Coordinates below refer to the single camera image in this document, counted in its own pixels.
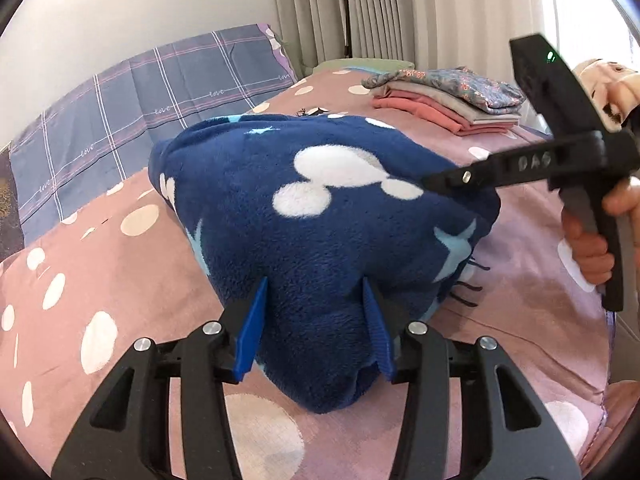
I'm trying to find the navy fleece star pajama top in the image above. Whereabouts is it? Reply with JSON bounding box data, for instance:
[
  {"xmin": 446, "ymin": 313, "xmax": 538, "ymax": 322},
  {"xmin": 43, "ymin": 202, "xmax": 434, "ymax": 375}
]
[{"xmin": 148, "ymin": 114, "xmax": 500, "ymax": 414}]

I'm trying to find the person's right hand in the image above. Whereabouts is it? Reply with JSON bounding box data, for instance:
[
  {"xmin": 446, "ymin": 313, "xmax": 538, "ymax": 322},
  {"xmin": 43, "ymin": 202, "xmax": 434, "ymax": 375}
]
[{"xmin": 561, "ymin": 177, "xmax": 640, "ymax": 285}]

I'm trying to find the grey folded garment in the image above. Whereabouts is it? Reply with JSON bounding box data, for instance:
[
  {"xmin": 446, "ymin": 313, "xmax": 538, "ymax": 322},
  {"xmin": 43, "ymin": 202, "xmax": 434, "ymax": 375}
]
[{"xmin": 371, "ymin": 81, "xmax": 521, "ymax": 124}]

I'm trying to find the floral folded garment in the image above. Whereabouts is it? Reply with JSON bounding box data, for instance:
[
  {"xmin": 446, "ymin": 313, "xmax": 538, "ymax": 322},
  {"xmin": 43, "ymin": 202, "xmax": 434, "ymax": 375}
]
[{"xmin": 362, "ymin": 66, "xmax": 526, "ymax": 115}]

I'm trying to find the pink folded garment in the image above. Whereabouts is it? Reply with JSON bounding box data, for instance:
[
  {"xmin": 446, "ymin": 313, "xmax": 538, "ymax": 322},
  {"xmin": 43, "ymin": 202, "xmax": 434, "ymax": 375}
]
[{"xmin": 372, "ymin": 96, "xmax": 518, "ymax": 136}]

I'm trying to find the pink polka dot bedsheet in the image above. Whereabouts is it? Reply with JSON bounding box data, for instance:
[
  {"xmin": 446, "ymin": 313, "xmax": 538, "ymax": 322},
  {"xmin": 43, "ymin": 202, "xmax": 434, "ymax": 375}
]
[{"xmin": 0, "ymin": 66, "xmax": 614, "ymax": 478}]

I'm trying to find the green pillow edge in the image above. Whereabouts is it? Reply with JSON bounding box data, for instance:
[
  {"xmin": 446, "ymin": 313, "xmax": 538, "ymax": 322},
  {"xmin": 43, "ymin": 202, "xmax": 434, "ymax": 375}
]
[{"xmin": 312, "ymin": 58, "xmax": 414, "ymax": 74}]

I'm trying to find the grey ribbed curtain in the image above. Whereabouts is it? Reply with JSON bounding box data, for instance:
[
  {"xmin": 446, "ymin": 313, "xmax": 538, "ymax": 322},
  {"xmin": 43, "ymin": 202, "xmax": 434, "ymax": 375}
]
[{"xmin": 276, "ymin": 0, "xmax": 559, "ymax": 80}]

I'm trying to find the black floor lamp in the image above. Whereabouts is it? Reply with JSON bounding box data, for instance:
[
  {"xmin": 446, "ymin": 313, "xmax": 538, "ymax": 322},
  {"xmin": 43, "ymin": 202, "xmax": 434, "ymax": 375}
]
[{"xmin": 343, "ymin": 0, "xmax": 352, "ymax": 58}]

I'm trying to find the dark tree print pillow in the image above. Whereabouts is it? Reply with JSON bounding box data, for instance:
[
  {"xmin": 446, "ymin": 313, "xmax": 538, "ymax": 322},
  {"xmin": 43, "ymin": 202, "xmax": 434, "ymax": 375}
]
[{"xmin": 0, "ymin": 148, "xmax": 24, "ymax": 261}]

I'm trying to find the blue plaid pillow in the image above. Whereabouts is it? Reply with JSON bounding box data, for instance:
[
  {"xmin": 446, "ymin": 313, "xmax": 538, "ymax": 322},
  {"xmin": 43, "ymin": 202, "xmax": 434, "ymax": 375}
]
[{"xmin": 10, "ymin": 24, "xmax": 297, "ymax": 244}]

